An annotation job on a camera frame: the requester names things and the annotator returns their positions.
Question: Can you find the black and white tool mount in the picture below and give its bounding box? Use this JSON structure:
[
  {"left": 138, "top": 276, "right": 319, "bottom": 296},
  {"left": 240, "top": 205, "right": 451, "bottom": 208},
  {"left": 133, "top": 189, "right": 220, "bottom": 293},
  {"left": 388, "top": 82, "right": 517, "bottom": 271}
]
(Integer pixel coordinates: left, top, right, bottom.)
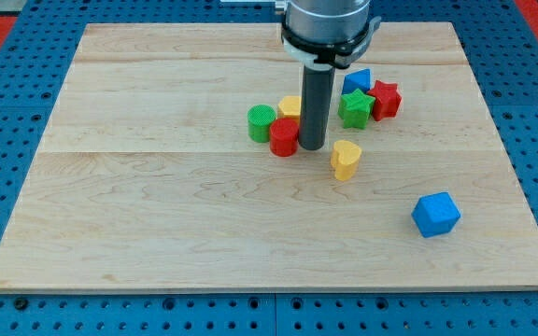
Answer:
[{"left": 281, "top": 16, "right": 381, "bottom": 70}]

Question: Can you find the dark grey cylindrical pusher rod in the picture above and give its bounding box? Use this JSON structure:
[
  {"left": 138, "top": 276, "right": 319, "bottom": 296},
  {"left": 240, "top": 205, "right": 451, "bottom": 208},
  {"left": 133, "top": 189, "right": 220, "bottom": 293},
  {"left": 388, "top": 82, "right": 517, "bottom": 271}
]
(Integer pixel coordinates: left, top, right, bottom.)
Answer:
[{"left": 298, "top": 67, "right": 334, "bottom": 150}]

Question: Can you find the yellow heart block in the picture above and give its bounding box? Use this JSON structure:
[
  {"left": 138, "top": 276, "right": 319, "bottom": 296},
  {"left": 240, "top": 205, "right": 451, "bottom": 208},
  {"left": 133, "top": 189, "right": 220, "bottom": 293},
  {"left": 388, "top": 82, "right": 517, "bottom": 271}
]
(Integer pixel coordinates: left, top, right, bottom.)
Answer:
[{"left": 330, "top": 140, "right": 362, "bottom": 181}]

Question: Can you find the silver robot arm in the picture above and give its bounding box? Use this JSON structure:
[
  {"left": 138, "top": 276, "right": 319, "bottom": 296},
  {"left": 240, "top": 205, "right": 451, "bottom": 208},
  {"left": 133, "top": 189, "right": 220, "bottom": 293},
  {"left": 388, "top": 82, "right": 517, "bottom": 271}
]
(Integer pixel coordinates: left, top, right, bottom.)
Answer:
[{"left": 281, "top": 0, "right": 381, "bottom": 150}]

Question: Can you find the small blue block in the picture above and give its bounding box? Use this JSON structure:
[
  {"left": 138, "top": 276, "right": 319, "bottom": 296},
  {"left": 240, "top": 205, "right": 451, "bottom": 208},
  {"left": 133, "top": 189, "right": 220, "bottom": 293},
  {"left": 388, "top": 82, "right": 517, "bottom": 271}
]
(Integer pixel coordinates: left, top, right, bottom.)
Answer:
[{"left": 341, "top": 68, "right": 372, "bottom": 94}]

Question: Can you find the yellow block behind rod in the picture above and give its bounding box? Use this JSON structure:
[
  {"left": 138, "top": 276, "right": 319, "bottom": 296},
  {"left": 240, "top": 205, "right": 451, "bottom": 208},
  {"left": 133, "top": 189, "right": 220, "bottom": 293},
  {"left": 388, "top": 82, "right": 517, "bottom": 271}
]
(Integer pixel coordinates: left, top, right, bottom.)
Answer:
[{"left": 277, "top": 95, "right": 302, "bottom": 124}]

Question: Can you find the green star block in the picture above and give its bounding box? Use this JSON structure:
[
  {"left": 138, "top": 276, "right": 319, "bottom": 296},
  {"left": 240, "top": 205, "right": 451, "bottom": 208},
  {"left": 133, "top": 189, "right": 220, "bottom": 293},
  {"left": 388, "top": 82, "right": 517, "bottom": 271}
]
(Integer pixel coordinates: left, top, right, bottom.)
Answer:
[{"left": 338, "top": 89, "right": 375, "bottom": 129}]

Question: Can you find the red cylinder block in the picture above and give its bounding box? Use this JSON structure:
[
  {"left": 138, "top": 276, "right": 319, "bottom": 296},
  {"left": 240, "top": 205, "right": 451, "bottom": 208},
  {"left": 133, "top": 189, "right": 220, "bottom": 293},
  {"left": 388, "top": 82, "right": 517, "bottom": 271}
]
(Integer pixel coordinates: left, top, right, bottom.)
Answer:
[{"left": 269, "top": 119, "right": 299, "bottom": 157}]

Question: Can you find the red star block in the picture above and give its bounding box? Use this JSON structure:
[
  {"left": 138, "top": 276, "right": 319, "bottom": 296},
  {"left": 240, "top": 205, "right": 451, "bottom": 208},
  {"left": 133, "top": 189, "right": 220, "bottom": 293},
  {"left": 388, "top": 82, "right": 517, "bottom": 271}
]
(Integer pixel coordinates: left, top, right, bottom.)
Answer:
[{"left": 367, "top": 80, "right": 402, "bottom": 121}]

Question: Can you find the green cylinder block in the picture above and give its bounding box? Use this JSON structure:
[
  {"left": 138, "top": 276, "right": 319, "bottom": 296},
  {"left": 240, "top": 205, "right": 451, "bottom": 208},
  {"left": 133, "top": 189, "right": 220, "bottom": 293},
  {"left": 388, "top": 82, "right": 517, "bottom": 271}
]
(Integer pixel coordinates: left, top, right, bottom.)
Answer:
[{"left": 247, "top": 105, "right": 276, "bottom": 143}]

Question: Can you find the blue cube block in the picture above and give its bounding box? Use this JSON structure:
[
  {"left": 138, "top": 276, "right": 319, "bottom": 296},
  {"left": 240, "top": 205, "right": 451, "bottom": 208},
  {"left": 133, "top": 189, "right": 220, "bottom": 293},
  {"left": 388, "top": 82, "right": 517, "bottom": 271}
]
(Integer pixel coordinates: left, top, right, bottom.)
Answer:
[{"left": 411, "top": 191, "right": 461, "bottom": 238}]

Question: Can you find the light wooden board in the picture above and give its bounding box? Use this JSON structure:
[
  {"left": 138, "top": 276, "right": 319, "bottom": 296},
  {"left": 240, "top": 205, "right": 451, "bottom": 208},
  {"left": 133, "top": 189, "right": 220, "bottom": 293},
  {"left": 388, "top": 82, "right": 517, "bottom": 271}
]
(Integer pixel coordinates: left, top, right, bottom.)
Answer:
[{"left": 0, "top": 22, "right": 538, "bottom": 294}]

